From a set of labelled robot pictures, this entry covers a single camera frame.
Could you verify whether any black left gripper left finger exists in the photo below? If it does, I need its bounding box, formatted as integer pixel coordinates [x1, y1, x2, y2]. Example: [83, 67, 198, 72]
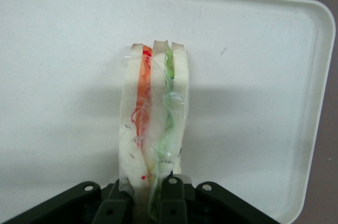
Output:
[92, 181, 136, 224]

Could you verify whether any plastic-wrapped triangle sandwich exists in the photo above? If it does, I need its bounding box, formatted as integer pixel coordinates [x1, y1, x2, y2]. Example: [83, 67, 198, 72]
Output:
[117, 39, 190, 224]

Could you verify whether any cream rectangular plastic tray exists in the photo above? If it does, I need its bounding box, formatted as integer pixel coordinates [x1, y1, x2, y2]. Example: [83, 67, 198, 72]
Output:
[0, 0, 336, 223]

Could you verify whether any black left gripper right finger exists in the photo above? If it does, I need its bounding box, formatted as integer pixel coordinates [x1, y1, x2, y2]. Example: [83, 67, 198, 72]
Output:
[158, 176, 189, 224]

